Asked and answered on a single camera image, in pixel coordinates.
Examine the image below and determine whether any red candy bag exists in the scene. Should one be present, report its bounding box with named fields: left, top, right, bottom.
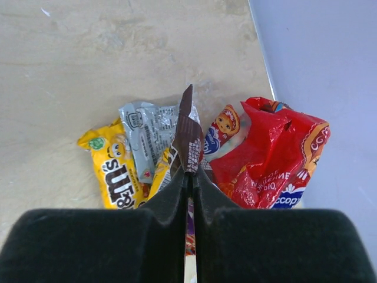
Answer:
left=204, top=97, right=330, bottom=209

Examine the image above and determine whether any yellow m&m's pack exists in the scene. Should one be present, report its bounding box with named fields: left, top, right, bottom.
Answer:
left=77, top=118, right=149, bottom=210

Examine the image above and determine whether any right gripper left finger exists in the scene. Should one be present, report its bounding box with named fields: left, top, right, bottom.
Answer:
left=1, top=172, right=189, bottom=282

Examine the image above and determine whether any brown m&m's pack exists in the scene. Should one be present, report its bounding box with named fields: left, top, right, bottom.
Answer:
left=168, top=85, right=214, bottom=181

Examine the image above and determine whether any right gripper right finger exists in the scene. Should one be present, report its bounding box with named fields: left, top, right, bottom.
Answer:
left=192, top=169, right=372, bottom=282

